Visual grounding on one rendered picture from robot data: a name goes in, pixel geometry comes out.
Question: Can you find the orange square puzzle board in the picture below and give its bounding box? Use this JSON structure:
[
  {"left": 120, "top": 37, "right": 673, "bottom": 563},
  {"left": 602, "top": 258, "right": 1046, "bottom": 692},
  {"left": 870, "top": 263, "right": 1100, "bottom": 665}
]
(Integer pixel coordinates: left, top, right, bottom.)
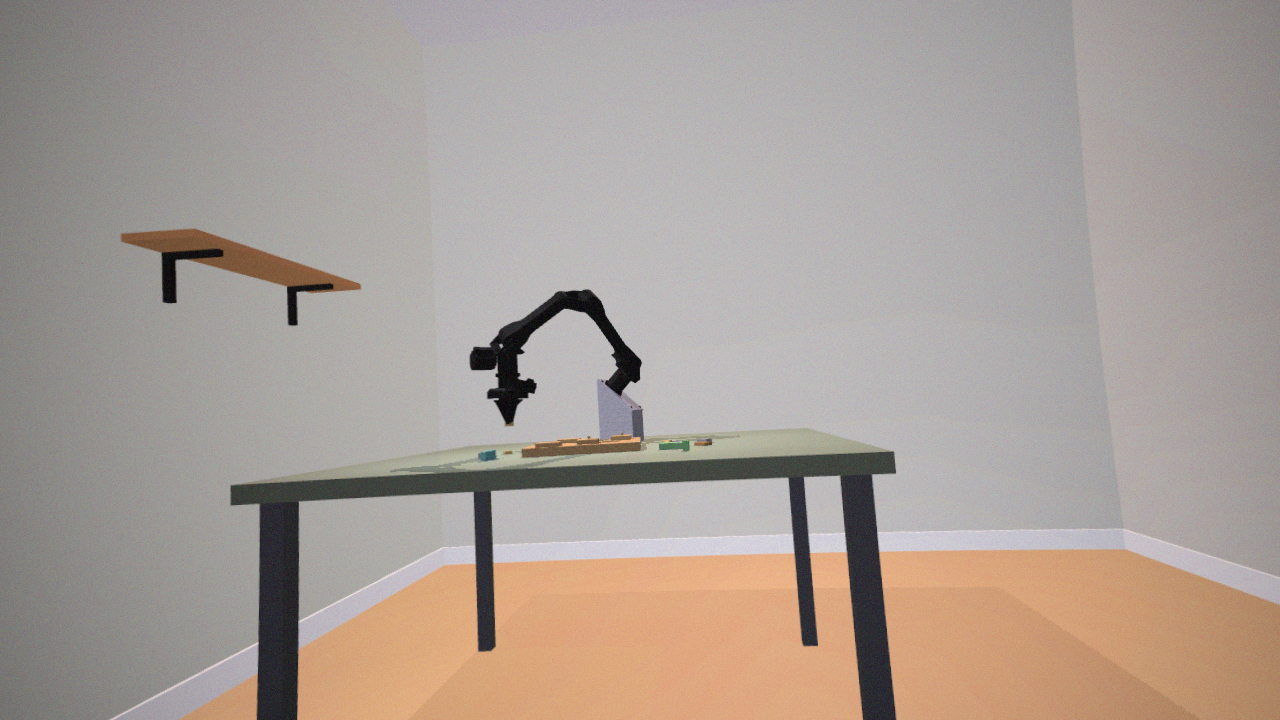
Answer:
[{"left": 522, "top": 433, "right": 641, "bottom": 457}]

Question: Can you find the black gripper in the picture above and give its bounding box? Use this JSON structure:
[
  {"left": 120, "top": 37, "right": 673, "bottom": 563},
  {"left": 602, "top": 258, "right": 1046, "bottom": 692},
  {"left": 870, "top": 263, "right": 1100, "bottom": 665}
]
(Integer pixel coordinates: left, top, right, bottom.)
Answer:
[{"left": 486, "top": 369, "right": 529, "bottom": 424}]

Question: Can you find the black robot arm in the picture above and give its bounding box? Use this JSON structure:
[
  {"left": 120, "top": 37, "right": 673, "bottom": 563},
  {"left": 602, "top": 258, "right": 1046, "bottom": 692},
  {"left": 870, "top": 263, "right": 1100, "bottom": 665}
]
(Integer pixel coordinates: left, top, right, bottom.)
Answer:
[{"left": 468, "top": 290, "right": 643, "bottom": 396}]

